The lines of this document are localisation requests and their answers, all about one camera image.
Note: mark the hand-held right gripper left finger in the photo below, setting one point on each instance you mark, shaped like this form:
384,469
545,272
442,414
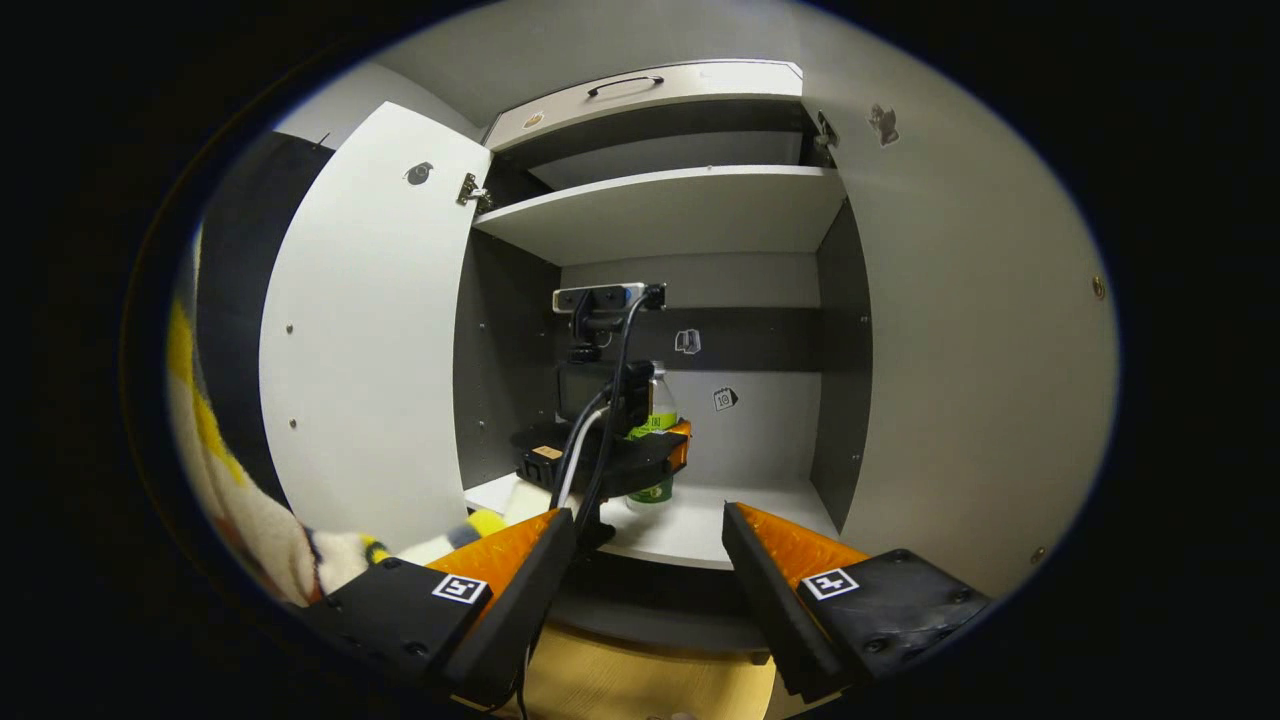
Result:
525,600

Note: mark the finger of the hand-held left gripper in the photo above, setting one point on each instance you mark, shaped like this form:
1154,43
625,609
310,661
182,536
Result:
682,445

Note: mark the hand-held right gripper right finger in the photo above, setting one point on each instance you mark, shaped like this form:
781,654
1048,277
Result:
765,600

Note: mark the green label bottle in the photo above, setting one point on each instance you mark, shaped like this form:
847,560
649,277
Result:
661,402

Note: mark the white and grey cabinet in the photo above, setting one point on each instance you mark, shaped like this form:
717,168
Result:
760,440

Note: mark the white cabinet door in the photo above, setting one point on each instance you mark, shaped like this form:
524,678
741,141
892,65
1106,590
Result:
950,350
370,330

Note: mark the white cabinet shelf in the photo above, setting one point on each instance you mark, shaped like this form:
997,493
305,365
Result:
680,215

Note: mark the metal door hinge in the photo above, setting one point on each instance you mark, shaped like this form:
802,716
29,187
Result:
470,190
825,130

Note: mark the beige cabinet drawer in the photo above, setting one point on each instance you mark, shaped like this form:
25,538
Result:
720,85

